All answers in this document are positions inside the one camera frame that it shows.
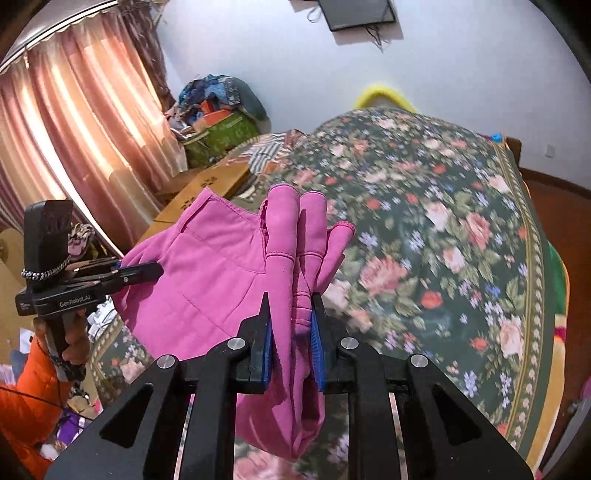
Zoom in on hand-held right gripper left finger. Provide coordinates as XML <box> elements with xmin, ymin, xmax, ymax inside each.
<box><xmin>44</xmin><ymin>292</ymin><xmax>278</xmax><ymax>480</ymax></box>

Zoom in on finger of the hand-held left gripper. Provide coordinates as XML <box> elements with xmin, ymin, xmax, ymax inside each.
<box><xmin>69</xmin><ymin>257</ymin><xmax>124</xmax><ymax>278</ymax></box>
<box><xmin>69</xmin><ymin>261</ymin><xmax>164</xmax><ymax>295</ymax></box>

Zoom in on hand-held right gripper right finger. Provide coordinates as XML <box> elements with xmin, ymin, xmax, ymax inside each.
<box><xmin>310</xmin><ymin>293</ymin><xmax>539</xmax><ymax>480</ymax></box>

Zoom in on pink pants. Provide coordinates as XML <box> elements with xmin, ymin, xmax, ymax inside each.
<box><xmin>112</xmin><ymin>184</ymin><xmax>357</xmax><ymax>462</ymax></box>

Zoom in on person's left forearm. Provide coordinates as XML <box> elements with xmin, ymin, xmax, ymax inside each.
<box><xmin>0</xmin><ymin>335</ymin><xmax>78</xmax><ymax>478</ymax></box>

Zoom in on person's left hand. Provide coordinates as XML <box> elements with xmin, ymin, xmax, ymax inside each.
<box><xmin>34</xmin><ymin>309</ymin><xmax>93</xmax><ymax>376</ymax></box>

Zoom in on pink curtain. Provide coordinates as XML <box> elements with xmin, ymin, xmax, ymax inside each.
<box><xmin>0</xmin><ymin>0</ymin><xmax>186</xmax><ymax>259</ymax></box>

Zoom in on wooden folding table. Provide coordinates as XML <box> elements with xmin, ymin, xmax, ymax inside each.
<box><xmin>134</xmin><ymin>161</ymin><xmax>253</xmax><ymax>259</ymax></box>

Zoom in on green fabric basket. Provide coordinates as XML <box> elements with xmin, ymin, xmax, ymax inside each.
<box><xmin>182</xmin><ymin>115</ymin><xmax>262</xmax><ymax>169</ymax></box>

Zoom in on floral bed blanket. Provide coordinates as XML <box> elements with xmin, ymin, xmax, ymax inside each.
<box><xmin>85</xmin><ymin>108</ymin><xmax>555</xmax><ymax>480</ymax></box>

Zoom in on patchwork striped quilt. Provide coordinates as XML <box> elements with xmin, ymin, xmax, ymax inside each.
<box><xmin>226</xmin><ymin>129</ymin><xmax>311</xmax><ymax>200</ymax></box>

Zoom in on pile of clothes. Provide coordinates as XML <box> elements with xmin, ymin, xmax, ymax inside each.
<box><xmin>177</xmin><ymin>74</ymin><xmax>269</xmax><ymax>136</ymax></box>

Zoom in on colourful fleece blanket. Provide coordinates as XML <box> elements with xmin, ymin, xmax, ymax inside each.
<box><xmin>526</xmin><ymin>240</ymin><xmax>574</xmax><ymax>472</ymax></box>

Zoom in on wooden bed frame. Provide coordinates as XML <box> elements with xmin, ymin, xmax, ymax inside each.
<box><xmin>505</xmin><ymin>136</ymin><xmax>523</xmax><ymax>169</ymax></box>

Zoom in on black monitor cables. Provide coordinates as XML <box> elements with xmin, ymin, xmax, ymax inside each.
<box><xmin>364</xmin><ymin>25</ymin><xmax>394</xmax><ymax>52</ymax></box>

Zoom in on small black wall monitor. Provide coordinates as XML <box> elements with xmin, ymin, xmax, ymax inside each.
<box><xmin>318</xmin><ymin>0</ymin><xmax>398</xmax><ymax>32</ymax></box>

